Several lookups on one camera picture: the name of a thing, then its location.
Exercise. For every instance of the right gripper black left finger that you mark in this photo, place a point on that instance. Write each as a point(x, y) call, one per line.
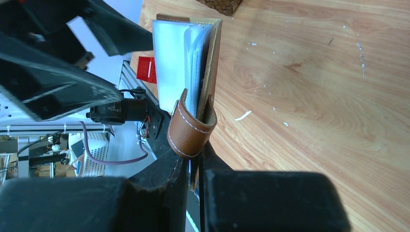
point(154, 200)

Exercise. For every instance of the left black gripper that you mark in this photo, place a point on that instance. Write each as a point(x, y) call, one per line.
point(43, 64)

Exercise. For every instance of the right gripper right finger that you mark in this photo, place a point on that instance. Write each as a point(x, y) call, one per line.
point(266, 201)

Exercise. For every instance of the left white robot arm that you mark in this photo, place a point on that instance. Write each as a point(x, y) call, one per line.
point(104, 66)

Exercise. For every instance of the red white small tray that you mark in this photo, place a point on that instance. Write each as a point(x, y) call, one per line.
point(146, 70)

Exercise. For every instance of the white perforated box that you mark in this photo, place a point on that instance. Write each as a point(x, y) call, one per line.
point(98, 146)

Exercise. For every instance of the woven wicker basket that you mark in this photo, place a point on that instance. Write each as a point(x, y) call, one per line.
point(224, 7)

